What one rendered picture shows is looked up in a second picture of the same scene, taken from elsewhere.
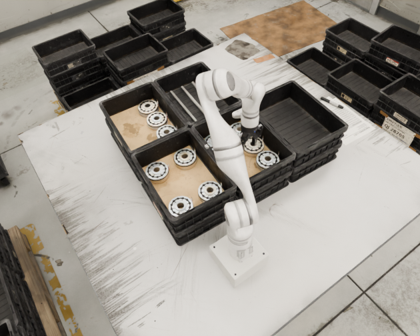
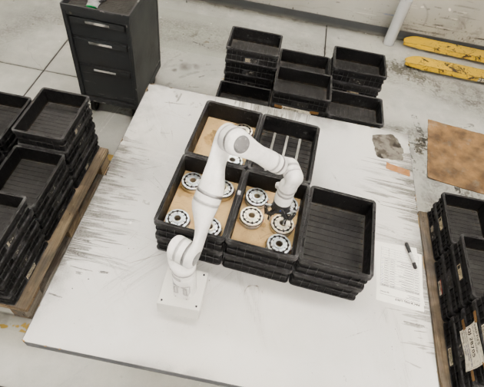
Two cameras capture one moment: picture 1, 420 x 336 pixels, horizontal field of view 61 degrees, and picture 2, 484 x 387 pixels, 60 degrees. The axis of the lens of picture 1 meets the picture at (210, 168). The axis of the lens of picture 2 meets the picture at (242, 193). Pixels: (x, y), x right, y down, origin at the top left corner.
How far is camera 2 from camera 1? 67 cm
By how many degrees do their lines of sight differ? 20
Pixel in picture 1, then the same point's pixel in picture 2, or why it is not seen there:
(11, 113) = (189, 67)
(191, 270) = (145, 271)
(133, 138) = (207, 145)
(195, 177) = not seen: hidden behind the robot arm
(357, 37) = not seen: outside the picture
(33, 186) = not seen: hidden behind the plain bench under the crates
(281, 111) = (343, 219)
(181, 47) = (356, 108)
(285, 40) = not seen: outside the picture
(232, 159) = (200, 203)
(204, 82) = (222, 130)
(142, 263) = (124, 236)
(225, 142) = (204, 186)
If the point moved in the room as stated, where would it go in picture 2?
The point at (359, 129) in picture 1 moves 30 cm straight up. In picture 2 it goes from (408, 299) to (440, 266)
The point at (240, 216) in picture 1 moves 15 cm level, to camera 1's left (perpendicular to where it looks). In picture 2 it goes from (176, 250) to (145, 224)
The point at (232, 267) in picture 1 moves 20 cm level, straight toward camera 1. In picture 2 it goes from (165, 292) to (121, 325)
